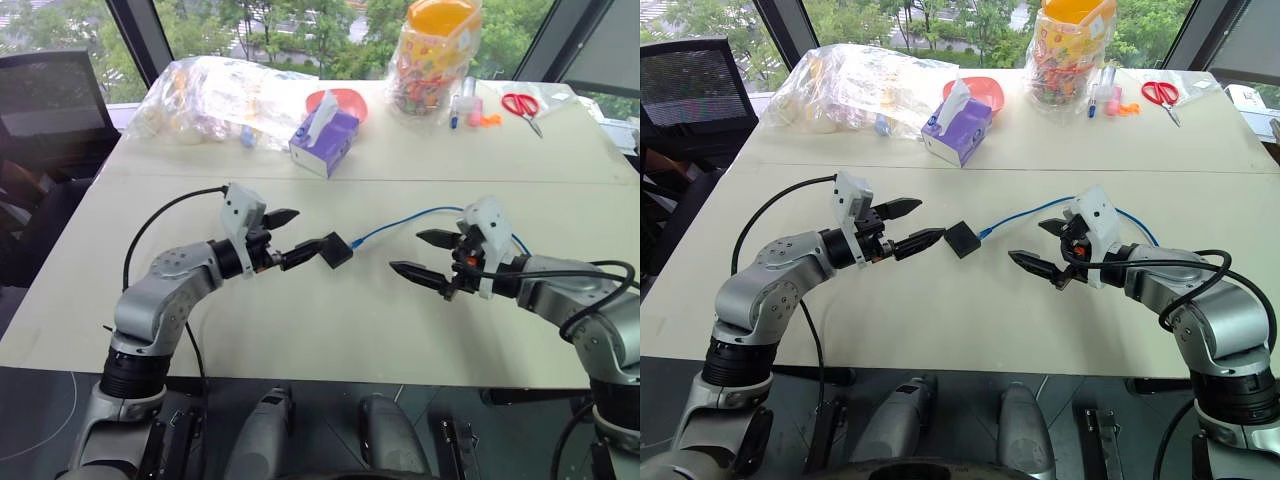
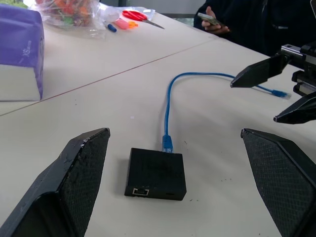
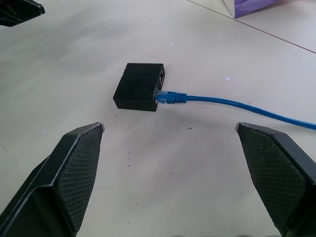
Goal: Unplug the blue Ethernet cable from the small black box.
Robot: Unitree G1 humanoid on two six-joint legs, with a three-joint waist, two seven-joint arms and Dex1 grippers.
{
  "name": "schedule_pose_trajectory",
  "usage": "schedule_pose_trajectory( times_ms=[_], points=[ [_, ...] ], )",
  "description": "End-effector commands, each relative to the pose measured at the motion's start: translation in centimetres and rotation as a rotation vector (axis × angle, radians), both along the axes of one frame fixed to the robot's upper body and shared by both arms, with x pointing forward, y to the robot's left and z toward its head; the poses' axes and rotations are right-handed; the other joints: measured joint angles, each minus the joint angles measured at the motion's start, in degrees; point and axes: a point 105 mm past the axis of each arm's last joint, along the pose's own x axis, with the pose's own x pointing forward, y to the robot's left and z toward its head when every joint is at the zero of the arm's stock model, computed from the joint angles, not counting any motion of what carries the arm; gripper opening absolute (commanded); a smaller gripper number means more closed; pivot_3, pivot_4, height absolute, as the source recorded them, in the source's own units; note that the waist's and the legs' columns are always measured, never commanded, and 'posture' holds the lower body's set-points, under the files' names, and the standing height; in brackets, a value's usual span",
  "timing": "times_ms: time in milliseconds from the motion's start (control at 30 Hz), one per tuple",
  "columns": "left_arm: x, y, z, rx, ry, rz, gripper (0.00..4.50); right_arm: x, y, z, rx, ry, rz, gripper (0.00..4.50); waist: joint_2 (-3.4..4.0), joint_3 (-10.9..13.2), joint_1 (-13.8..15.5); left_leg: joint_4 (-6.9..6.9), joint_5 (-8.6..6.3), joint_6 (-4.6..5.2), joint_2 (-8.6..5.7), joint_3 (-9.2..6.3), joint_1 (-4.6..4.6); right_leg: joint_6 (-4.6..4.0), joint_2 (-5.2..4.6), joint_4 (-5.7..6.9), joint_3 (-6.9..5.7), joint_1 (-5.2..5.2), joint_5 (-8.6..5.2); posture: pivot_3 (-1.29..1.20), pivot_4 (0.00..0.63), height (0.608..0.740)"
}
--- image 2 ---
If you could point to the clear plastic bag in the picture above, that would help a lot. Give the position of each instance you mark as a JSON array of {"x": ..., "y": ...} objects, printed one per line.
[{"x": 111, "y": 13}]

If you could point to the plastic bag of colourful items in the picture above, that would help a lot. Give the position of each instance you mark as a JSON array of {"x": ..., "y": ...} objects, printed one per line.
[{"x": 69, "y": 12}]

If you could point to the black network box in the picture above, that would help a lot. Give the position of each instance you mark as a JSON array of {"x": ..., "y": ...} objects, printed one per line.
[{"x": 155, "y": 172}]

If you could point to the blue marker pen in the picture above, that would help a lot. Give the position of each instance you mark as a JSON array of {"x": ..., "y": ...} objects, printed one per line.
[{"x": 112, "y": 27}]

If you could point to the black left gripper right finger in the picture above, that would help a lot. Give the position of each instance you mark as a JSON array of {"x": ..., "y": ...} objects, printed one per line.
[{"x": 284, "y": 177}]

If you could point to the purple tissue pack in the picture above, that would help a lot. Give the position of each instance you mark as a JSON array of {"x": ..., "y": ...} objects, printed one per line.
[{"x": 17, "y": 37}]

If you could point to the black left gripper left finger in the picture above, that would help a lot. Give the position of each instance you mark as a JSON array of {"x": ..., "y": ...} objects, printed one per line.
[{"x": 61, "y": 187}]

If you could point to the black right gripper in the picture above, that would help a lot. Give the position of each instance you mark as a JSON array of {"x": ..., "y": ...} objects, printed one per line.
[{"x": 307, "y": 59}]

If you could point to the mobile phone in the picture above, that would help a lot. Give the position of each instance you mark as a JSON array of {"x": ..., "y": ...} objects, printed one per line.
[{"x": 208, "y": 18}]

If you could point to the person's hand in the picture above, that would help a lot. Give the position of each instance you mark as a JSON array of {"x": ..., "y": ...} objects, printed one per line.
[{"x": 217, "y": 29}]

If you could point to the person in dark jacket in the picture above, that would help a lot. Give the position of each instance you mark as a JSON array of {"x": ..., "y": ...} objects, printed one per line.
[{"x": 247, "y": 19}]

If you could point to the pink eraser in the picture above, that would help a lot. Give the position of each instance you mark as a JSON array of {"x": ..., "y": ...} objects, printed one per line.
[{"x": 121, "y": 24}]

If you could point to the small orange clip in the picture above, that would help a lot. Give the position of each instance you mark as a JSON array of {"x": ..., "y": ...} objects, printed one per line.
[{"x": 132, "y": 24}]

